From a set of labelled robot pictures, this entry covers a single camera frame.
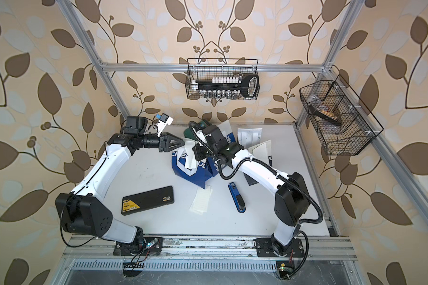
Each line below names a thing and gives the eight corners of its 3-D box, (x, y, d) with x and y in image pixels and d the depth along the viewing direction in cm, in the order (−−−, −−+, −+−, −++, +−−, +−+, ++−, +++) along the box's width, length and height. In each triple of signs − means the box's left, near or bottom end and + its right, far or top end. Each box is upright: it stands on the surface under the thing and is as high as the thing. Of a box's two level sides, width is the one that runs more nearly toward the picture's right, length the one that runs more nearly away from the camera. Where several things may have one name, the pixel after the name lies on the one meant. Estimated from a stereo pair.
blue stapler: (239, 214, 85) (240, 210, 81) (227, 186, 94) (227, 182, 90) (247, 211, 86) (248, 207, 82) (234, 184, 95) (235, 179, 91)
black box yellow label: (122, 216, 84) (120, 214, 82) (124, 198, 90) (122, 196, 88) (174, 203, 88) (173, 201, 86) (173, 187, 94) (172, 185, 92)
